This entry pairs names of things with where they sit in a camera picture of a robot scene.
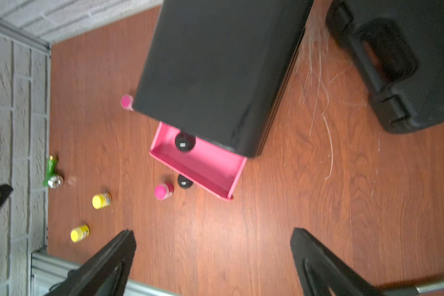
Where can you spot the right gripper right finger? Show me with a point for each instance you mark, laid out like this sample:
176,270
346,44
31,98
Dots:
321,272

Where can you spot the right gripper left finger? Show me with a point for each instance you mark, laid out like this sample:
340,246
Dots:
104,274

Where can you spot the yellow paint can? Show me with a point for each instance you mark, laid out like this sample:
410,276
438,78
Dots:
79,233
100,201

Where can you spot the pink paint can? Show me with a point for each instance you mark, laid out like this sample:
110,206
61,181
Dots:
163,191
127,102

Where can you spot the black drawer cabinet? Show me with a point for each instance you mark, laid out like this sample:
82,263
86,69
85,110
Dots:
216,69

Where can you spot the green flashlight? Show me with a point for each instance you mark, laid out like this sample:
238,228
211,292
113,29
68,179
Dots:
52,179

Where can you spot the black plastic tool case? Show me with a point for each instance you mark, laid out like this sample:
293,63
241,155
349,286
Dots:
398,49

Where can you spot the aluminium front rail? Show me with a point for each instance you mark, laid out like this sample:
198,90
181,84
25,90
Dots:
48,271

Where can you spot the black handled hammer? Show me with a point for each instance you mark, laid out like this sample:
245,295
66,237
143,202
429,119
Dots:
420,287

